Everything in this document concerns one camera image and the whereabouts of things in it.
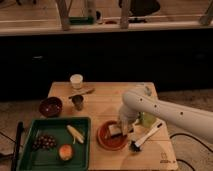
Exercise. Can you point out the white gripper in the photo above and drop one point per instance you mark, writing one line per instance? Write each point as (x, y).
(126, 116)

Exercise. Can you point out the red orange bowl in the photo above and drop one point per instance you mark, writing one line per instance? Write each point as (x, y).
(108, 142)

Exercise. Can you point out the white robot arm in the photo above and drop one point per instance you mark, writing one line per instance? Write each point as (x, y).
(196, 121)

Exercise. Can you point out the dark maroon bowl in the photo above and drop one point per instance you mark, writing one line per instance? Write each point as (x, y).
(51, 107)

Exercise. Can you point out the green toy vegetable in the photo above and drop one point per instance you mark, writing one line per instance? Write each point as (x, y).
(146, 119)

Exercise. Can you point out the wooden spatula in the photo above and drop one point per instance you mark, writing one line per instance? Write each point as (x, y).
(81, 92)

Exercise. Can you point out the orange toy fruit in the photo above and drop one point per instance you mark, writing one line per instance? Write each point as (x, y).
(65, 152)

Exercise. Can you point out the white paper cup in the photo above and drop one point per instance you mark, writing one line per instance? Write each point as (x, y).
(76, 81)

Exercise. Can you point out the purple toy grapes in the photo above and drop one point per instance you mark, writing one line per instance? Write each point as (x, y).
(44, 142)

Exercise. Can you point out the green plastic tray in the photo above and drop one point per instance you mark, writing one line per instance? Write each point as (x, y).
(49, 160)

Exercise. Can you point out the black bar beside tray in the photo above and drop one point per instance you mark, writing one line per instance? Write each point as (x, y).
(17, 145)

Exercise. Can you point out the white handled black brush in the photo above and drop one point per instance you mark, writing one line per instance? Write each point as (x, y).
(135, 146)

